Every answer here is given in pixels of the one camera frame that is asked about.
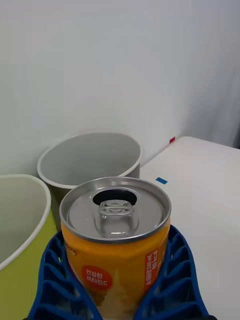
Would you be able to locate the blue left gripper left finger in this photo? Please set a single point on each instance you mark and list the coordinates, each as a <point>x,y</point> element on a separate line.
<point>55,287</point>

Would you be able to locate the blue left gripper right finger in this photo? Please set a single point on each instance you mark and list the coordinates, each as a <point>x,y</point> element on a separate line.
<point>177,287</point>

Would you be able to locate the orange drink can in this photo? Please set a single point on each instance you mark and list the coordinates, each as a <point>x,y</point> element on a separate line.
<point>112,270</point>

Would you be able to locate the yellow-green plastic waste bin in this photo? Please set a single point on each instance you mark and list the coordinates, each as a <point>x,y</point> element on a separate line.
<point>22,287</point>

